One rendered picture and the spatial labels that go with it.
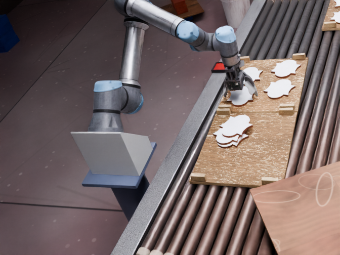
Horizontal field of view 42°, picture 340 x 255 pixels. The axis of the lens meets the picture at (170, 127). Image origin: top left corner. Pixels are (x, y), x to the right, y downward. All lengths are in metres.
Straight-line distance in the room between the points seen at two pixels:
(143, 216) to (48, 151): 2.34
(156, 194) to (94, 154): 0.35
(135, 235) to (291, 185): 0.57
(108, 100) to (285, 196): 0.84
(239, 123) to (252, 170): 0.25
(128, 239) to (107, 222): 1.41
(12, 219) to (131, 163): 1.77
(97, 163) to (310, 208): 0.95
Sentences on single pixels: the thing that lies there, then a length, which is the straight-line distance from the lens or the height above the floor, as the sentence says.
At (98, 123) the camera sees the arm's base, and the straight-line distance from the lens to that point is 1.82.
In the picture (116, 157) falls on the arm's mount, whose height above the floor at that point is 0.98.
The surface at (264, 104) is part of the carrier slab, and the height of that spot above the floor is 0.94.
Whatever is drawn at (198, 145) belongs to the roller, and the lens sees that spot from 1.83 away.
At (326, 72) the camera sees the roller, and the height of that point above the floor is 0.92.
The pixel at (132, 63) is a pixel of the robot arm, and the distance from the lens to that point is 1.99.
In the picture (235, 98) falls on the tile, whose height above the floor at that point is 0.95.
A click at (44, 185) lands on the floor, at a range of 3.56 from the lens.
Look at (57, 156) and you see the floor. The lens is 3.77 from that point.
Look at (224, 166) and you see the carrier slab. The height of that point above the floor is 0.94.
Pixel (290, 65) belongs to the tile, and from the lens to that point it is 2.14.
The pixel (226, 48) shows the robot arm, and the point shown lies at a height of 1.23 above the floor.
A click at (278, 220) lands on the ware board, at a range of 1.35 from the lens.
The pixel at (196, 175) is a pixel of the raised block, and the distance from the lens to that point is 1.64.
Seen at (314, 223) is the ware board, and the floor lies 1.04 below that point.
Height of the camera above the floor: 2.09
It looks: 36 degrees down
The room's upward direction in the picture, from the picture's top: 20 degrees counter-clockwise
